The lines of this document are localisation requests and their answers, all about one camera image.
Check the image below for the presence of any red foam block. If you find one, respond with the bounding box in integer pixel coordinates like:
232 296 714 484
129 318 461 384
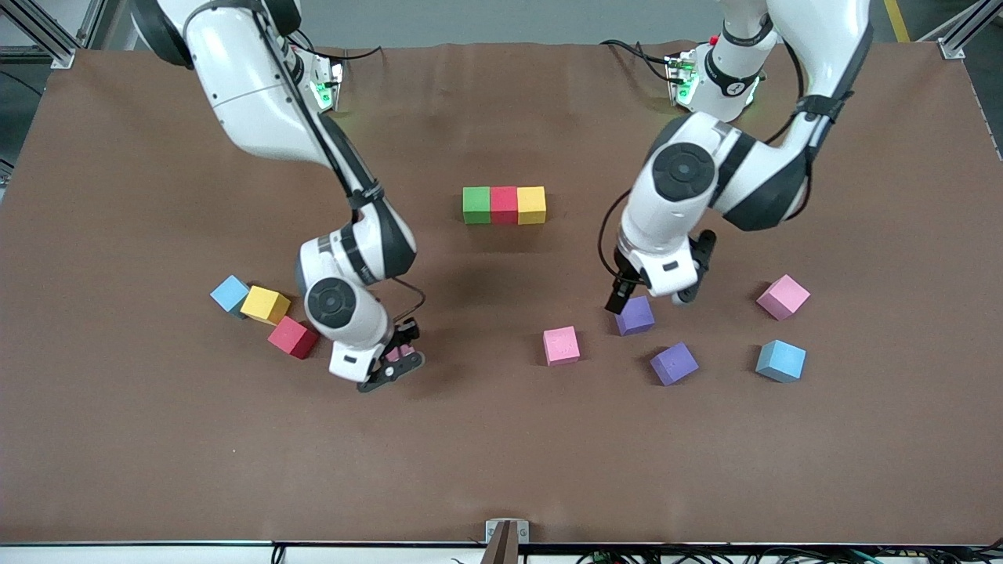
267 315 320 360
490 186 520 226

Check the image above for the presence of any yellow foam block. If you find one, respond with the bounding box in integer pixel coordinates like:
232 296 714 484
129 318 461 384
517 186 547 226
240 285 291 326

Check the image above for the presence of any green foam block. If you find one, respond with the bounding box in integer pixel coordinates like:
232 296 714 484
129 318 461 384
462 186 492 226

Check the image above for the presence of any purple foam block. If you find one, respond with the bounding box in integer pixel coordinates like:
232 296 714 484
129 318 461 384
615 296 656 337
650 342 700 387

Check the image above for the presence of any brown table mat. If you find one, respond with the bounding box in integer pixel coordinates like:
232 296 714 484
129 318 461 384
0 41 1003 547

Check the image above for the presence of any blue foam block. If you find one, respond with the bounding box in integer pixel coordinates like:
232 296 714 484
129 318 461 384
755 339 807 384
209 274 252 316

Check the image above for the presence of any green lit base connector box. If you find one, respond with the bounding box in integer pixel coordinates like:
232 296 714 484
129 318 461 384
308 59 346 112
664 51 710 107

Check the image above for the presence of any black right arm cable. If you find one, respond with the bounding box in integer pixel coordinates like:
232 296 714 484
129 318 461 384
251 0 428 324

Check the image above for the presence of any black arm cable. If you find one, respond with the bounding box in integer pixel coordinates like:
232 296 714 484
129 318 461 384
251 0 428 324
598 39 835 277

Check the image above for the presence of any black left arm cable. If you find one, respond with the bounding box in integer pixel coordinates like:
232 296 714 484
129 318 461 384
598 39 835 277

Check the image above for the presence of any metal table edge bracket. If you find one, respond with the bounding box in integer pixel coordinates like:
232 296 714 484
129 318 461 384
483 518 531 564

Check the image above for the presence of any black base cable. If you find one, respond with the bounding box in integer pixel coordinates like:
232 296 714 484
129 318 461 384
599 38 676 82

